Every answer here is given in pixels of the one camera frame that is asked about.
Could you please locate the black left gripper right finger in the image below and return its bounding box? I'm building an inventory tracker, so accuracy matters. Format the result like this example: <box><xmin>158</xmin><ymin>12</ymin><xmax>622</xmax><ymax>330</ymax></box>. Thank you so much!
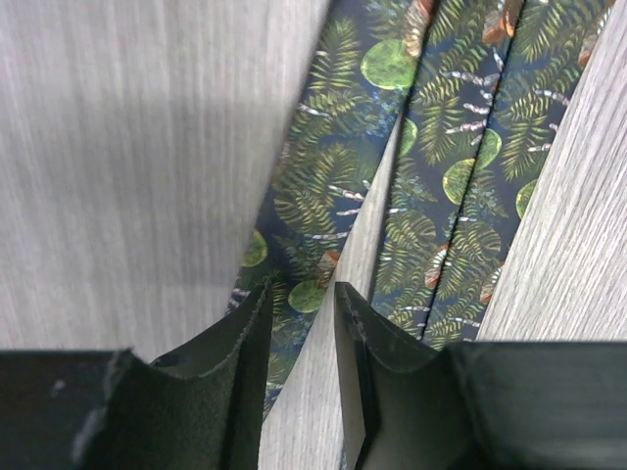
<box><xmin>334</xmin><ymin>282</ymin><xmax>470</xmax><ymax>469</ymax></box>

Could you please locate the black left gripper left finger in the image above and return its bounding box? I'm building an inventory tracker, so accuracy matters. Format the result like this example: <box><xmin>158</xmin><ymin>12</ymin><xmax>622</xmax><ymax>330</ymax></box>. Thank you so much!
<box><xmin>72</xmin><ymin>281</ymin><xmax>272</xmax><ymax>469</ymax></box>

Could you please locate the dark floral patterned tie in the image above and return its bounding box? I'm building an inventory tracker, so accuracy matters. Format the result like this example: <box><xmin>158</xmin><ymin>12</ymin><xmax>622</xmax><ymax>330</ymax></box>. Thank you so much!
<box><xmin>229</xmin><ymin>0</ymin><xmax>614</xmax><ymax>409</ymax></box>

